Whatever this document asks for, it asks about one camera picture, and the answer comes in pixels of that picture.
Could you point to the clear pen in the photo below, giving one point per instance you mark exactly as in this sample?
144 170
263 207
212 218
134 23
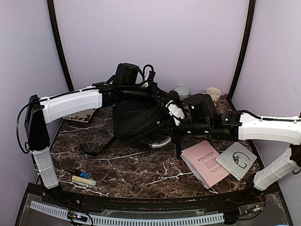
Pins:
86 186

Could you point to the yellow highlighter pen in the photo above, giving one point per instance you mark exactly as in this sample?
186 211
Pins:
84 180

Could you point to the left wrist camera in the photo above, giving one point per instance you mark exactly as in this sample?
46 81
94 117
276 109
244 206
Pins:
126 74

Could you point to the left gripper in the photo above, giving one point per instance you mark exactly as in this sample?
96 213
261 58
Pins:
154 91

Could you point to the white mug with print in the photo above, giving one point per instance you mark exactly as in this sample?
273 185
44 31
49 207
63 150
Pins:
214 93

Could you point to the white cable duct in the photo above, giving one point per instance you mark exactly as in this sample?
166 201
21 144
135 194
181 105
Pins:
98 220

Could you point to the pink Warm Chord book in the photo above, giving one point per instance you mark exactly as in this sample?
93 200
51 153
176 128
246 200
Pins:
201 160

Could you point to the grey book with G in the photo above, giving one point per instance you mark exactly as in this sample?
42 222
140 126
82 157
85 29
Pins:
237 160

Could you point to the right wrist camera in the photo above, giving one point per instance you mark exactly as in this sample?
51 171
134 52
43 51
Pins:
201 106

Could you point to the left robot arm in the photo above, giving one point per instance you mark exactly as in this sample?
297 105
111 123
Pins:
43 111

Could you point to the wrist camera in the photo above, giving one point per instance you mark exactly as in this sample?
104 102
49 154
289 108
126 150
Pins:
126 74
201 106

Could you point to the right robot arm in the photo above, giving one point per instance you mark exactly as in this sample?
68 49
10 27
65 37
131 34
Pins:
243 125

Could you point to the right black frame post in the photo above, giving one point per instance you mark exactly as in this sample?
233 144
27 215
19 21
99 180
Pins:
243 49

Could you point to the black front table rail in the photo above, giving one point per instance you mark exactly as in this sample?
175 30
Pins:
96 203

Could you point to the small circuit board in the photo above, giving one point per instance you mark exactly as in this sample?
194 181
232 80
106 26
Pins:
75 217

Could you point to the celadon bowl at back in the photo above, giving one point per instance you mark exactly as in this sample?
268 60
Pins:
183 92

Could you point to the black student bag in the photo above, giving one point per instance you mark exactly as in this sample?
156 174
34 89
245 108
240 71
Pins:
139 125

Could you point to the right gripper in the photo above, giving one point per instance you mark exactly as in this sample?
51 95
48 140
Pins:
175 118

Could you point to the left black frame post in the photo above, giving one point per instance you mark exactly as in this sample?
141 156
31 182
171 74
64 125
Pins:
58 44

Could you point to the black frame post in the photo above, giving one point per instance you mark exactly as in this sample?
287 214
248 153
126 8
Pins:
58 44
243 49

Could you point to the black and blue marker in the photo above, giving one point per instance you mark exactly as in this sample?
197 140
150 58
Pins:
79 173

